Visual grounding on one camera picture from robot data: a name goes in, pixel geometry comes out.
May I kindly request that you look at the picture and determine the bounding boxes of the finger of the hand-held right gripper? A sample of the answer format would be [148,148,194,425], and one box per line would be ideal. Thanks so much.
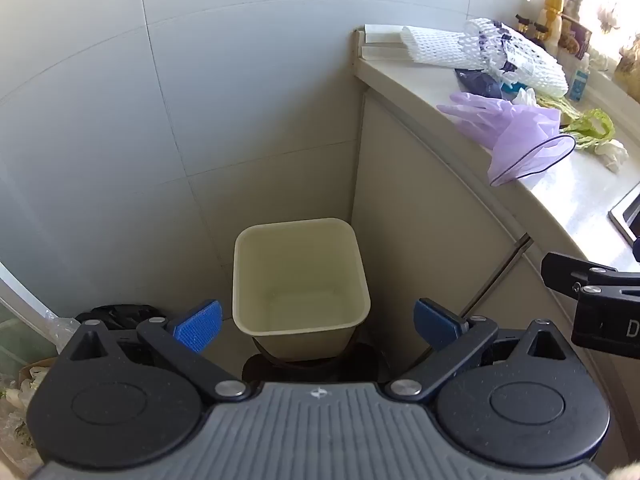
[541,252,640,303]

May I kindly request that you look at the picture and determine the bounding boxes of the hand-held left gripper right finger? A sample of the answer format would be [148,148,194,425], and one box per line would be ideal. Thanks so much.
[385,298,581,403]

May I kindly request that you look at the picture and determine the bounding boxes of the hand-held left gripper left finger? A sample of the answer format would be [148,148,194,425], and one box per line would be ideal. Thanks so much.
[57,300,251,403]

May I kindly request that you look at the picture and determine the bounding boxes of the cream plastic trash bin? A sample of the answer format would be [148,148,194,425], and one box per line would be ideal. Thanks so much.
[232,217,372,361]

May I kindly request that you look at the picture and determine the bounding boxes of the large napa cabbage leaf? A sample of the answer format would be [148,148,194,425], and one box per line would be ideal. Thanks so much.
[562,109,616,151]

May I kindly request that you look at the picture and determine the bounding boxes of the dark blue snack packet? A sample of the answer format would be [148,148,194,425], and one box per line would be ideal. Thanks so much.
[455,69,504,100]

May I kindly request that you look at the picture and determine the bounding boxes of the fine-mesh white foam net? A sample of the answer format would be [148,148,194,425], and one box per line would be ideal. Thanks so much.
[400,25,484,69]

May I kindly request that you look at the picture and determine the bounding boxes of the black plastic bag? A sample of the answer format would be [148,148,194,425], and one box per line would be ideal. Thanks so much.
[75,304,162,332]

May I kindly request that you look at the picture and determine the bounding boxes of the steel sink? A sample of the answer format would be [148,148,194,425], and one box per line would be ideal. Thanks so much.
[607,194,640,247]

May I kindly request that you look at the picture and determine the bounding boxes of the purple disposable glove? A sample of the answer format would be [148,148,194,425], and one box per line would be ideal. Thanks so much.
[437,92,577,189]

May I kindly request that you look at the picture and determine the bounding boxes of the clear hand sanitizer bottle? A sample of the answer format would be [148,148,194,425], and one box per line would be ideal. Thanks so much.
[569,52,592,102]

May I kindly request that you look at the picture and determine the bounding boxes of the wide-mesh white foam net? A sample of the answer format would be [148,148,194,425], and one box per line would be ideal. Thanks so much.
[464,17,572,99]

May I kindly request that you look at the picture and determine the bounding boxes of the clear plastic bag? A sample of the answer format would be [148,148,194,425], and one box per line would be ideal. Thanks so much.
[0,305,81,467]

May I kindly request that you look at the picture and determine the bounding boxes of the sprouting garlic tray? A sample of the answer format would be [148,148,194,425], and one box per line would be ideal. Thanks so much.
[614,34,640,94]

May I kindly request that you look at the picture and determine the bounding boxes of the white purple printed packet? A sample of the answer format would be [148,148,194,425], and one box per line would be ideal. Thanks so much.
[479,27,547,77]

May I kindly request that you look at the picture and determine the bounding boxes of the purple instant noodle cup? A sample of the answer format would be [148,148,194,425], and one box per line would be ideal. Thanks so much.
[561,17,594,57]

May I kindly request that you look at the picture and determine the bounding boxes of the white bottle yellow cap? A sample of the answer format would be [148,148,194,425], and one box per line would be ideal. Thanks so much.
[542,0,566,56]

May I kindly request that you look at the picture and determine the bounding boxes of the hanging garlic bunch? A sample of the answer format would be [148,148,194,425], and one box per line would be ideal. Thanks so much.
[597,2,621,34]

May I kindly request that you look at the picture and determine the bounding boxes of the white plastic trim strip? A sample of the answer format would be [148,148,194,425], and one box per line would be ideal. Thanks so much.
[364,24,407,44]
[360,45,417,64]

